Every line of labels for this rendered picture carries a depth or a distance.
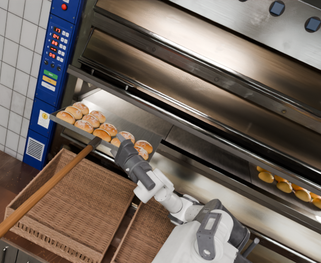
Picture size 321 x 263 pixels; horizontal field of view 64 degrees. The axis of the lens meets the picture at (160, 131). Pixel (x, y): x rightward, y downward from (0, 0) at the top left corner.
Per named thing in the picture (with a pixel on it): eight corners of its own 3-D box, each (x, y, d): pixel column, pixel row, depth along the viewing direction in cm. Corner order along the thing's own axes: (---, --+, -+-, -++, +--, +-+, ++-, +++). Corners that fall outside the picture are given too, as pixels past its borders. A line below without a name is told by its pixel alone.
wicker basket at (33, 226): (54, 177, 178) (62, 145, 166) (126, 213, 176) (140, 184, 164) (0, 227, 134) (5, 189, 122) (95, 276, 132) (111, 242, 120)
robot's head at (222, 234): (221, 243, 66) (238, 220, 62) (210, 272, 57) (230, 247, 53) (199, 227, 68) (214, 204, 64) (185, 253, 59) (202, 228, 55)
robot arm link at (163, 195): (154, 164, 94) (169, 180, 103) (136, 181, 93) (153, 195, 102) (163, 175, 89) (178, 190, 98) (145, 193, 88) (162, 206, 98)
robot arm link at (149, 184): (151, 165, 101) (169, 185, 95) (132, 184, 101) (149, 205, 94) (140, 155, 92) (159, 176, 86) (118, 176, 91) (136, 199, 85)
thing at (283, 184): (250, 141, 215) (254, 135, 212) (303, 166, 212) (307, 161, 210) (257, 179, 160) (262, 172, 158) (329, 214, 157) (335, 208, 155)
